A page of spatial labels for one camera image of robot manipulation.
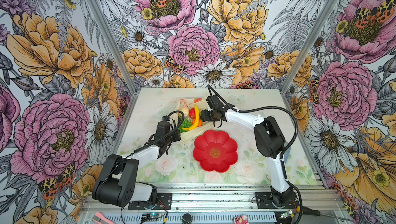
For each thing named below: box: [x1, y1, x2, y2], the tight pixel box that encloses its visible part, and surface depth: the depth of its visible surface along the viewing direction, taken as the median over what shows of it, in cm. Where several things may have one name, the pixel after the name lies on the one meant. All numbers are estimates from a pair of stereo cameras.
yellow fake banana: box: [182, 104, 200, 131], surface depth 97 cm
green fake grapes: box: [177, 118, 193, 133], surface depth 99 cm
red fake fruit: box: [188, 107, 196, 120], surface depth 104 cm
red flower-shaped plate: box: [192, 130, 239, 173], surface depth 92 cm
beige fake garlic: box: [178, 106, 190, 117], surface depth 105 cm
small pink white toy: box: [232, 214, 250, 224], surface depth 69 cm
